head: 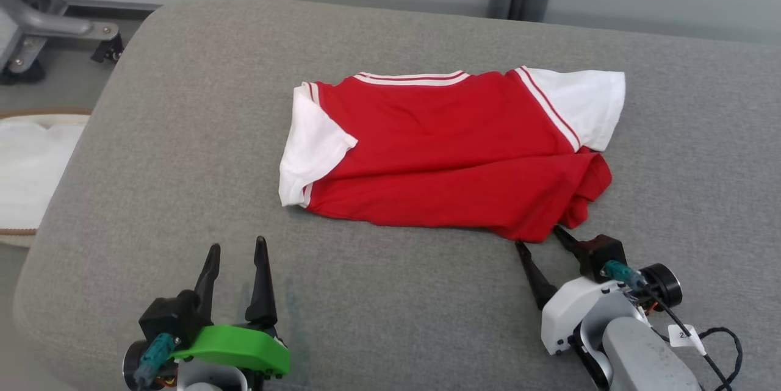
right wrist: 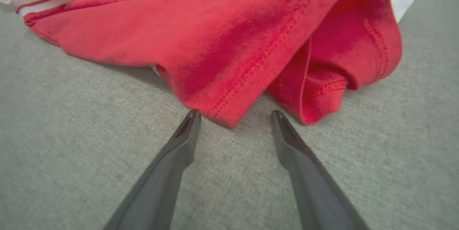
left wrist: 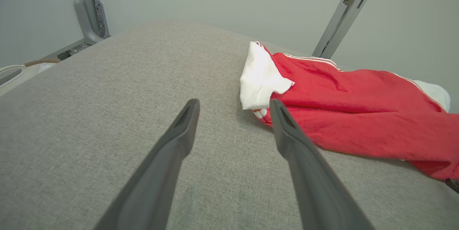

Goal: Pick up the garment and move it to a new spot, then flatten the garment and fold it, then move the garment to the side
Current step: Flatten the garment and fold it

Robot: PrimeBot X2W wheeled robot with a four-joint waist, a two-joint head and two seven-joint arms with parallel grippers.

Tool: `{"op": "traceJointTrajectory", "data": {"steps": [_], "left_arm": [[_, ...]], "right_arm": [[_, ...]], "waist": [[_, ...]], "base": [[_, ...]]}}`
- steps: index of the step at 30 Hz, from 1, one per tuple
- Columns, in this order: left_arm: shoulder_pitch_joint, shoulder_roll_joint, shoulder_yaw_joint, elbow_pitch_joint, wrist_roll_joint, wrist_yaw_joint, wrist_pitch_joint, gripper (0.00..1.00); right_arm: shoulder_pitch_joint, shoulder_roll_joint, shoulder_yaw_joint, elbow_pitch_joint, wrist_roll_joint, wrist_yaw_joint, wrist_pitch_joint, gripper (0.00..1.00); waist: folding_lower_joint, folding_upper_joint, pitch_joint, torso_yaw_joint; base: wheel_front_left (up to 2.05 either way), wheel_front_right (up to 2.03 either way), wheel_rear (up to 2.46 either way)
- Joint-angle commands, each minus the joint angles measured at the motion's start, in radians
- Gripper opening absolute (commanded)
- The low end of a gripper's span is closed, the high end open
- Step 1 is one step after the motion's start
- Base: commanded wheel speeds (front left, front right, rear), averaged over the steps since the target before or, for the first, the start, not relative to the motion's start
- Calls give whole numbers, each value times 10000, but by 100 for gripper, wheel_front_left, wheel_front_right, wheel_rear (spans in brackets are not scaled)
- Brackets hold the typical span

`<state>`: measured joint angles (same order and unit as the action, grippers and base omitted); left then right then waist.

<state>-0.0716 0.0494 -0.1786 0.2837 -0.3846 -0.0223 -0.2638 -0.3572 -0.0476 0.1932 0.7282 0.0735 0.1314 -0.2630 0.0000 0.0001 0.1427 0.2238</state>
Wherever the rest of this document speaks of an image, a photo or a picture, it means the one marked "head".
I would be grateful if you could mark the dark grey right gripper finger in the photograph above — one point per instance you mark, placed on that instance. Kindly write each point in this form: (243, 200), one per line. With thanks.
(567, 240)
(537, 278)

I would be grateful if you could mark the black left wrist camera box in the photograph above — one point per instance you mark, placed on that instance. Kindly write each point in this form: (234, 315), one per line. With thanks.
(171, 318)

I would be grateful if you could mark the white laundry basket, brown rim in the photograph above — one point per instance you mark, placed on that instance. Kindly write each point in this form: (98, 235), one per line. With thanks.
(30, 171)

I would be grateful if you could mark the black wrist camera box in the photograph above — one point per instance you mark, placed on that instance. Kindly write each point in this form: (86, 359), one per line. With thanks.
(601, 254)
(171, 318)

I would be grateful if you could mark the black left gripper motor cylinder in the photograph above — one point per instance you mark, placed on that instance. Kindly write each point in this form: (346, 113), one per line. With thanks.
(129, 366)

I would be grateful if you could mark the grey metal wheeled frame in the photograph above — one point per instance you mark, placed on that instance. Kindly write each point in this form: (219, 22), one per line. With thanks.
(55, 26)

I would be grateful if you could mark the red t-shirt with white sleeves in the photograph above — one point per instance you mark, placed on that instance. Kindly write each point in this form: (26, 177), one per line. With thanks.
(451, 147)

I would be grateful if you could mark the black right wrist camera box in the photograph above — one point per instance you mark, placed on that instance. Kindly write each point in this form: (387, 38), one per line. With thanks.
(601, 254)

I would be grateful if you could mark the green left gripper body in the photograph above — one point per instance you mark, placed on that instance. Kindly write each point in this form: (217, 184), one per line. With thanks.
(238, 347)

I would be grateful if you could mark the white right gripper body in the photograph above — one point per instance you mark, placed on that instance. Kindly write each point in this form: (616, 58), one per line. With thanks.
(567, 312)

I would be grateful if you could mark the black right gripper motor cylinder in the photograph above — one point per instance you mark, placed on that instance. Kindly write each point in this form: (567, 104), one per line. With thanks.
(665, 284)

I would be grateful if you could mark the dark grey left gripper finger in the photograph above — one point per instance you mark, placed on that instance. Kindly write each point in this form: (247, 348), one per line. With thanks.
(262, 293)
(207, 287)

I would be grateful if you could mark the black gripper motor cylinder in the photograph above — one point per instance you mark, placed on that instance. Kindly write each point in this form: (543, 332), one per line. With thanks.
(129, 366)
(665, 284)

